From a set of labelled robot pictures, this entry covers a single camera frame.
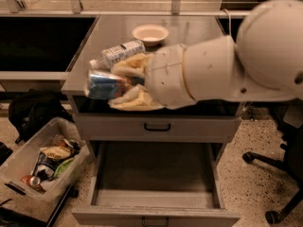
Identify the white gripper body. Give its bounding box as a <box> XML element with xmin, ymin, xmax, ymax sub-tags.
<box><xmin>145</xmin><ymin>44</ymin><xmax>197</xmax><ymax>110</ymax></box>

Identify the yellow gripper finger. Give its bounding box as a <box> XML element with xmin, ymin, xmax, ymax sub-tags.
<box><xmin>111</xmin><ymin>53</ymin><xmax>152</xmax><ymax>78</ymax></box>
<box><xmin>108</xmin><ymin>85</ymin><xmax>164</xmax><ymax>112</ymax></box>

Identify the blue silver redbull can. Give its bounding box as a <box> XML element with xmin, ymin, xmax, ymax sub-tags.
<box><xmin>85</xmin><ymin>70</ymin><xmax>133</xmax><ymax>100</ymax></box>

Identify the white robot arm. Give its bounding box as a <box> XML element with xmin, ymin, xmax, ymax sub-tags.
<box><xmin>109</xmin><ymin>0</ymin><xmax>303</xmax><ymax>111</ymax></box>

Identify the closed top drawer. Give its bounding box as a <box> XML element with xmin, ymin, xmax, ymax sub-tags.
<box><xmin>74</xmin><ymin>113</ymin><xmax>241</xmax><ymax>143</ymax></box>

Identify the grey drawer cabinet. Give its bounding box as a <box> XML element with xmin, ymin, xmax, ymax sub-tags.
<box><xmin>62</xmin><ymin>15</ymin><xmax>243</xmax><ymax>143</ymax></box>

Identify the open middle drawer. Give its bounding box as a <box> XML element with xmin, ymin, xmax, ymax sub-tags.
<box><xmin>72</xmin><ymin>142</ymin><xmax>240</xmax><ymax>227</ymax></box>

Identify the red can in bin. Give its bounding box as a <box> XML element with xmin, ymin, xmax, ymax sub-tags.
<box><xmin>20</xmin><ymin>175</ymin><xmax>41</xmax><ymax>188</ymax></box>

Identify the clear plastic water bottle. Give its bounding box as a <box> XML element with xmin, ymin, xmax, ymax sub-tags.
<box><xmin>89</xmin><ymin>40</ymin><xmax>145</xmax><ymax>70</ymax></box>

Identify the white bowl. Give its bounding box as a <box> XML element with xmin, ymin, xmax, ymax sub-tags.
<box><xmin>133</xmin><ymin>25</ymin><xmax>169</xmax><ymax>46</ymax></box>

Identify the yellow chip bag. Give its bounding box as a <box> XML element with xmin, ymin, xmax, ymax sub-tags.
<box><xmin>41</xmin><ymin>147</ymin><xmax>72</xmax><ymax>160</ymax></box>

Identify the black backpack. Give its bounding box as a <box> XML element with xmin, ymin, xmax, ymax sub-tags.
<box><xmin>9</xmin><ymin>91</ymin><xmax>73</xmax><ymax>144</ymax></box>

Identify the green snack bag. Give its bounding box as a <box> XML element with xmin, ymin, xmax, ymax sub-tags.
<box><xmin>53</xmin><ymin>158</ymin><xmax>74</xmax><ymax>178</ymax></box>

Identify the clear plastic storage bin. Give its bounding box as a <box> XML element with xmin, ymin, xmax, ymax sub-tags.
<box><xmin>1</xmin><ymin>117</ymin><xmax>90</xmax><ymax>218</ymax></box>

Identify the black office chair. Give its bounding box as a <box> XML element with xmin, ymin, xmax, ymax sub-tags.
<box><xmin>242</xmin><ymin>104</ymin><xmax>303</xmax><ymax>224</ymax></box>

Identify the white cable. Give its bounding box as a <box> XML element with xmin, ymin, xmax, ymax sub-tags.
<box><xmin>223</xmin><ymin>9</ymin><xmax>233</xmax><ymax>36</ymax></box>

